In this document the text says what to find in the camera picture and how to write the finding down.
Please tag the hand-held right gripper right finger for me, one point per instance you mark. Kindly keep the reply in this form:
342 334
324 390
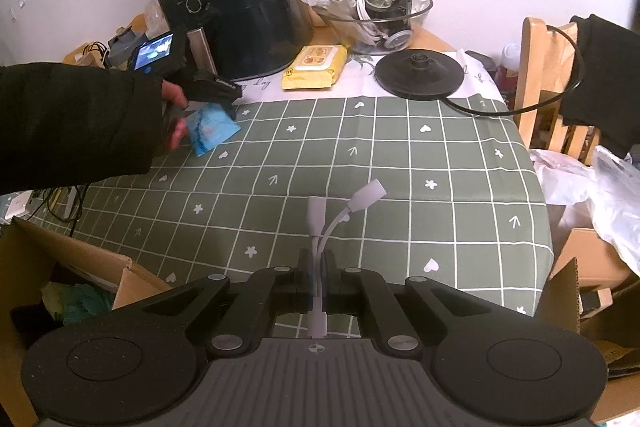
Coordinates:
331 282

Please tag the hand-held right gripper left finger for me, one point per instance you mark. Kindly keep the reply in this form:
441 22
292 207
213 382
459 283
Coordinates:
305 282

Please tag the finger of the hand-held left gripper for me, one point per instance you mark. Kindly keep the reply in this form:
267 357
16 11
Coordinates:
233 111

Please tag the blue tissue pack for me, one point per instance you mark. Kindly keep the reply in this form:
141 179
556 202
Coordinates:
210 134

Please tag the teal mesh bath sponge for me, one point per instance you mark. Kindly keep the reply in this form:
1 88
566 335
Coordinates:
87 302

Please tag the green wet wipes pack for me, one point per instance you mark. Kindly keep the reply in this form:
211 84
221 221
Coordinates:
52 297

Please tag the person's left forearm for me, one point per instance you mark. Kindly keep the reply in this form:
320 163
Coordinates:
75 127

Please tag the person's left hand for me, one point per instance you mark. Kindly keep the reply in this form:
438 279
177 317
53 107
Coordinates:
174 93

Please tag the yellow wet wipes pack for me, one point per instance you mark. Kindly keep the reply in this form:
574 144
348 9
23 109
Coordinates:
315 67

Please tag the black air fryer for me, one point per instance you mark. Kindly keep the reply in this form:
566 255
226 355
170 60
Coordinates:
250 7

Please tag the green checked tablecloth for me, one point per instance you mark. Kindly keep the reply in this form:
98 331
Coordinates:
400 182

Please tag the white printed cloth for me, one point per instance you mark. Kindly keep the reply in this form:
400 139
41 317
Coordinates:
360 82

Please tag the glass bowl of clutter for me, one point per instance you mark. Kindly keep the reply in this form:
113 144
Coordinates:
380 32

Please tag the black kettle base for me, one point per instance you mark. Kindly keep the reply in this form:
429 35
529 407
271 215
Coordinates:
420 74

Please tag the white power box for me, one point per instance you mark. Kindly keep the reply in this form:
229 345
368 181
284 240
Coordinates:
20 207

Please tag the torn cardboard box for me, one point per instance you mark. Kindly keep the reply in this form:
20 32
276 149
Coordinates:
595 257

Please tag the white plastic bottle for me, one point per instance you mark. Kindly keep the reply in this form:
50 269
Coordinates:
507 57

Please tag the wooden chair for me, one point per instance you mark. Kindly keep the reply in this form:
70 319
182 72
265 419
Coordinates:
532 72

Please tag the white plastic bag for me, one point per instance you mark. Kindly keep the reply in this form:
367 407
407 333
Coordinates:
615 202

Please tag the black cloth on chair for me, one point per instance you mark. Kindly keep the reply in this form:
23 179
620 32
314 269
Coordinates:
610 72

